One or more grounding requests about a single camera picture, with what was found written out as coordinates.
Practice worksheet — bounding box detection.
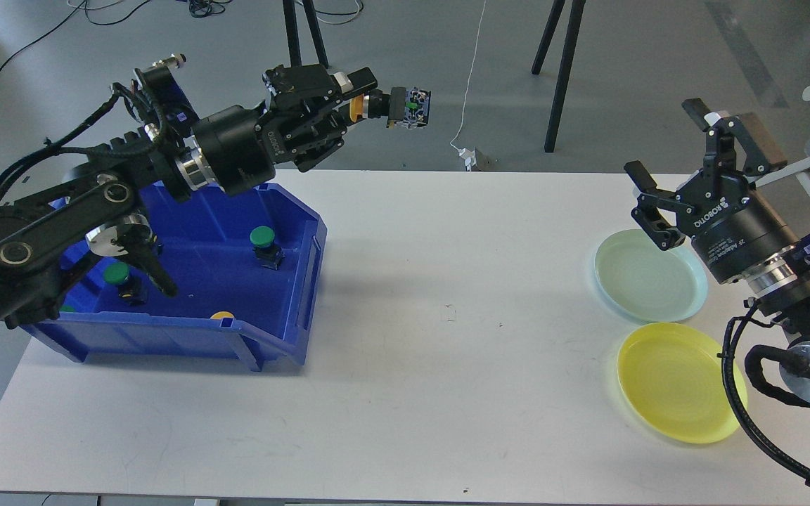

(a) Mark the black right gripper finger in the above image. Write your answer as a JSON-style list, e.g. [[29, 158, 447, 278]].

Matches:
[[624, 161, 698, 251], [682, 97, 788, 189]]

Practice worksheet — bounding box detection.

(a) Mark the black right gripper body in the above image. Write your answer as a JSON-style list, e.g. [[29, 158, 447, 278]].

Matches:
[[677, 170, 798, 284]]

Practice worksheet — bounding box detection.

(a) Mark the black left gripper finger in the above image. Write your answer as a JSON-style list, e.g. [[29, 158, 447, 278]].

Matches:
[[286, 112, 350, 173], [331, 68, 378, 96]]

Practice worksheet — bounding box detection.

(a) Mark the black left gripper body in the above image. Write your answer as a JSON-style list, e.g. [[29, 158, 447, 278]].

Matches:
[[174, 65, 349, 202]]

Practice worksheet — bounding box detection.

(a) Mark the yellow push button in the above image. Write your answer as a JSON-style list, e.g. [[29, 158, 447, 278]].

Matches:
[[344, 86, 432, 129]]

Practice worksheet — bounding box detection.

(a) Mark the green push button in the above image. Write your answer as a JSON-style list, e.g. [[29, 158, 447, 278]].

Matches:
[[103, 261, 148, 306], [250, 225, 284, 271]]

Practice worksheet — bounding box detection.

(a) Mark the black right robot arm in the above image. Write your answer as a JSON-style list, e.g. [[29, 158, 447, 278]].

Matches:
[[624, 98, 810, 486]]

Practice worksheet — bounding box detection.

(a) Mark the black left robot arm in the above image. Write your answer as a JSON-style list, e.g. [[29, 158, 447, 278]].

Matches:
[[0, 55, 378, 329]]

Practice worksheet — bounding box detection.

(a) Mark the light green plate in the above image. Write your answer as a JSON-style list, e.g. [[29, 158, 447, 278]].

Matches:
[[592, 230, 709, 323]]

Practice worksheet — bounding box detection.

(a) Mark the yellow plate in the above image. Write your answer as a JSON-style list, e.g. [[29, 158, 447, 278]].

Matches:
[[616, 323, 740, 445]]

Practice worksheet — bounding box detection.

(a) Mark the yellow button at bin front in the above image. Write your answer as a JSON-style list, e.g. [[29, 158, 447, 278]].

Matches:
[[210, 311, 235, 320]]

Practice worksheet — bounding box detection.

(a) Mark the black tripod leg left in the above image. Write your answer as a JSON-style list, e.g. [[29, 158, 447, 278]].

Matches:
[[281, 0, 330, 69]]

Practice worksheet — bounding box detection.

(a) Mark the black tripod leg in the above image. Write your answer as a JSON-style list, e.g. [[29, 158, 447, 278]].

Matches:
[[531, 1, 587, 153], [281, 0, 330, 69]]

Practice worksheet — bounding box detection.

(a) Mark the blue plastic bin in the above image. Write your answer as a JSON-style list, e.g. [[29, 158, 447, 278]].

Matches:
[[25, 183, 327, 372]]

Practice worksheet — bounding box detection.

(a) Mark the white power adapter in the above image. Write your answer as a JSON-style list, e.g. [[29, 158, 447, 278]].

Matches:
[[458, 148, 497, 172]]

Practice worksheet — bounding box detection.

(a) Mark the black tripod leg right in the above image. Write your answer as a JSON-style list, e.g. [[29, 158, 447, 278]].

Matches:
[[531, 1, 587, 153]]

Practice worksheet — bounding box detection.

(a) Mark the white cable on floor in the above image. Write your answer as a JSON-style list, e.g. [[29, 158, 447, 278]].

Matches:
[[451, 0, 489, 154]]

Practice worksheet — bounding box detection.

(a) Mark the black floor cable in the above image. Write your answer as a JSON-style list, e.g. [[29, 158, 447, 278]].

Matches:
[[0, 0, 156, 120]]

